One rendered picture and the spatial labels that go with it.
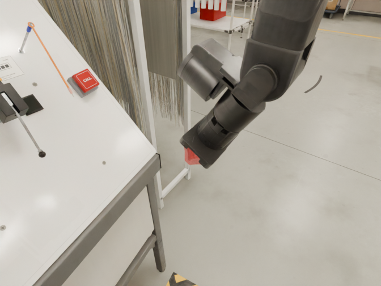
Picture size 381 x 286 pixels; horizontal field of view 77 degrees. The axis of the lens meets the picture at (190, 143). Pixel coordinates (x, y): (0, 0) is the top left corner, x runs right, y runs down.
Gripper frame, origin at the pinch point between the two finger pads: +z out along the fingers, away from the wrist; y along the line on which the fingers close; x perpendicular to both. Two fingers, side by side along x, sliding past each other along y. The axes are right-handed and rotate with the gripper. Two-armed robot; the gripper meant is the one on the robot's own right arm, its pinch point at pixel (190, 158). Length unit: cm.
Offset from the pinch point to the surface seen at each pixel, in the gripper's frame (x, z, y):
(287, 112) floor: 35, 100, -210
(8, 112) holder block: -29.5, 5.8, 17.1
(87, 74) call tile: -35.2, 12.1, -5.0
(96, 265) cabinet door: 1.7, 43.9, 18.9
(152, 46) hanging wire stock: -61, 48, -73
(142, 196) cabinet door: -3.5, 41.1, -4.5
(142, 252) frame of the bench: 11, 68, 1
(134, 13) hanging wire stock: -52, 13, -39
